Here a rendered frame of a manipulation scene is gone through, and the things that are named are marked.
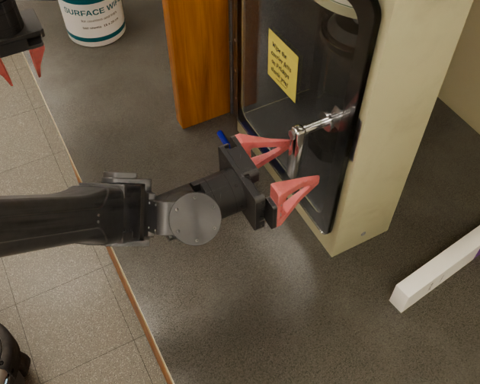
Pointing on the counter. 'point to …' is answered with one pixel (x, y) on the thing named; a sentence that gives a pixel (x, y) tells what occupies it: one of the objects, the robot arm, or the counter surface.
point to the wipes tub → (93, 20)
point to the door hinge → (229, 54)
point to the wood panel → (198, 58)
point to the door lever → (297, 133)
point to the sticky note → (283, 65)
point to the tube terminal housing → (392, 115)
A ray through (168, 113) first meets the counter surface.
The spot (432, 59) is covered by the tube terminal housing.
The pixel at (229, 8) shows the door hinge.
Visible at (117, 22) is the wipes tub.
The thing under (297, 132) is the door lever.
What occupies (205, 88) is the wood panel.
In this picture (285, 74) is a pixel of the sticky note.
